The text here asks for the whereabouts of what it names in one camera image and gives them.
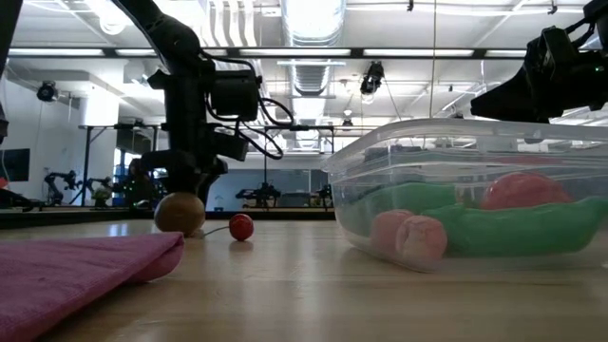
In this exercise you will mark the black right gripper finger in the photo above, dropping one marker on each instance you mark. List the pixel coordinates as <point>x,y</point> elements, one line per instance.
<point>518,100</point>

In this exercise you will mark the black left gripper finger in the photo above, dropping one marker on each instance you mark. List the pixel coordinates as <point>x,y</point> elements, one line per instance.
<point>178,186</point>
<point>205,187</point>

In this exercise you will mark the brown toy kiwi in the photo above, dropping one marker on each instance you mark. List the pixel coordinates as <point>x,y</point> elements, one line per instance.
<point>179,214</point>

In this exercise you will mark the red toy tomato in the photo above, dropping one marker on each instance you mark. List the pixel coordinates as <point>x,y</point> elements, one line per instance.
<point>522,190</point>

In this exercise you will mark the clear plastic tupperware container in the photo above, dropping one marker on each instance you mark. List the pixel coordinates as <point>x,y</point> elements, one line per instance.
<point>427,152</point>

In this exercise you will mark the green toy pea pod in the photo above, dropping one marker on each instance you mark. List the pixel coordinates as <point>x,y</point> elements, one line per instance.
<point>522,228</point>

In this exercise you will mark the green toy papaya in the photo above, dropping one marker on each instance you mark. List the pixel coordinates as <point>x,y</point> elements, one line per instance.
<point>408,197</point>

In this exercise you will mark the pink toy peach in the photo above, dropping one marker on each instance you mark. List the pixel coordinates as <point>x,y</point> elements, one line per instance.
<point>420,240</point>
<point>385,228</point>

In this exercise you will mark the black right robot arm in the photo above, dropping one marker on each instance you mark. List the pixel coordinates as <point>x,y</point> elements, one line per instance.
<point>599,71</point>

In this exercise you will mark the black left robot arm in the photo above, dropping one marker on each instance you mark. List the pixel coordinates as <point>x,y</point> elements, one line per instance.
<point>166,33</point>

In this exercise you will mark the red toy cherry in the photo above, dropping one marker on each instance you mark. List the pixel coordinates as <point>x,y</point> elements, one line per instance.
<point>241,227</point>

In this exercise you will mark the purple cloth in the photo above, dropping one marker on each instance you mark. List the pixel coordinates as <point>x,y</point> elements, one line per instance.
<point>71,275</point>

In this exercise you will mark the black ceiling spotlight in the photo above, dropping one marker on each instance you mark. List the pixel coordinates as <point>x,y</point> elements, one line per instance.
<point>47,91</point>

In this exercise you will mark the black aluminium table frame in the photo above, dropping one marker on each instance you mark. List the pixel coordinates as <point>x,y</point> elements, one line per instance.
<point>285,214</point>

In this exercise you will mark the black overhead camera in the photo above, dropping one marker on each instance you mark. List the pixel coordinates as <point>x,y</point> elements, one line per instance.
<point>372,78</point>

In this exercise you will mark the black wall monitor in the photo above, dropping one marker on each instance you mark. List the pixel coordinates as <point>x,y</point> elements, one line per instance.
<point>14,165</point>

